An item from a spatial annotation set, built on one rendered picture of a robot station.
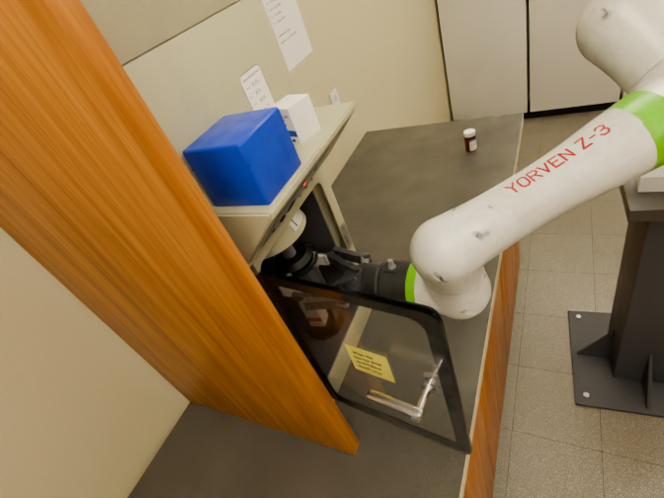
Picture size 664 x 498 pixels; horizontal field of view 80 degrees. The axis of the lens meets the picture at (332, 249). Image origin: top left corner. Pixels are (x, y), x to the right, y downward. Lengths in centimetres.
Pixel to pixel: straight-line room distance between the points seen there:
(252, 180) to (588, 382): 176
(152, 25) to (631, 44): 67
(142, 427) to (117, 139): 84
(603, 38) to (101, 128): 71
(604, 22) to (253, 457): 104
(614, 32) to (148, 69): 67
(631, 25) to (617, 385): 153
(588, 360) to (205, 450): 161
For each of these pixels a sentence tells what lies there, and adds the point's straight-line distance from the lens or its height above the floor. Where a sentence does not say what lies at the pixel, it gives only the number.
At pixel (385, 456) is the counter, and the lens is 90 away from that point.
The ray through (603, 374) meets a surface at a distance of 206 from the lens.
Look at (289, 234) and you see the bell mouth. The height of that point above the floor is 133.
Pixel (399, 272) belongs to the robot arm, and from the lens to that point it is 74.
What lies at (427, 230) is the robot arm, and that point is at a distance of 61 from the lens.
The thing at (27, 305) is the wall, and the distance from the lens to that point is 94.
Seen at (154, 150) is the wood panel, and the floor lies 165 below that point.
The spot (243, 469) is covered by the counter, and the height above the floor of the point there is 94.
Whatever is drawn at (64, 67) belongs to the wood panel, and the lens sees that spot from 44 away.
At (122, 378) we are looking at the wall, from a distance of 108.
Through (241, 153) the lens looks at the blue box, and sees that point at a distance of 49.
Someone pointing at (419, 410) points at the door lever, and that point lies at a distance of 62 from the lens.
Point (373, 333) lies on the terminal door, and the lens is 57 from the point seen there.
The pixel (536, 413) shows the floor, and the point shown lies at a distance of 196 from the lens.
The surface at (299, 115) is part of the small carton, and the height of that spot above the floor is 155.
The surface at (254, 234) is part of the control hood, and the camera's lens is 55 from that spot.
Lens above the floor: 176
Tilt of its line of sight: 38 degrees down
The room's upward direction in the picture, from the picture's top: 23 degrees counter-clockwise
